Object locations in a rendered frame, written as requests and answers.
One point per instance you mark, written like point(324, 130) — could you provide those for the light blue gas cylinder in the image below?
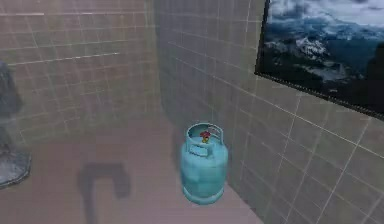
point(203, 170)

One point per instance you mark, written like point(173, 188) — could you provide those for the framed mountain landscape picture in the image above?
point(320, 50)

